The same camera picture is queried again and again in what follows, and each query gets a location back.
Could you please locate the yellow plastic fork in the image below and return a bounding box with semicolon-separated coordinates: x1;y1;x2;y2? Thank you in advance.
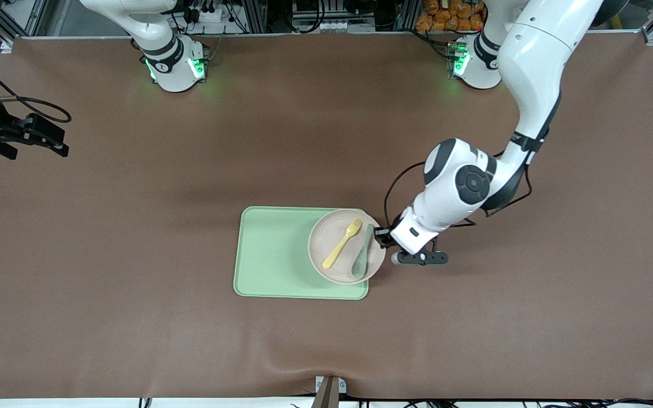
321;219;363;270

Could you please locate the beige round plate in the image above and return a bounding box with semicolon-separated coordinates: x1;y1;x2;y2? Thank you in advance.
308;209;387;285

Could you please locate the grey-green plastic spoon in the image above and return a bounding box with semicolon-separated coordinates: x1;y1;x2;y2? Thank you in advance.
351;224;375;279

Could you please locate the light green rectangular tray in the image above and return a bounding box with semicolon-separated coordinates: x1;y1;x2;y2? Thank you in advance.
233;206;370;300

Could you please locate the brown table mat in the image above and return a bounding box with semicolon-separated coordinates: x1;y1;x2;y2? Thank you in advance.
0;31;653;401

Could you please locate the white power strip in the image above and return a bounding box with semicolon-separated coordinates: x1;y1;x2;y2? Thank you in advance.
189;5;232;24

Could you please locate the bag of orange bread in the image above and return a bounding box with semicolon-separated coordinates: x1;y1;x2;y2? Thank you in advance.
415;0;485;33

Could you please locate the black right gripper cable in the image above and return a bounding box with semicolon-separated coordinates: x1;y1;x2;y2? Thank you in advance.
0;45;73;124

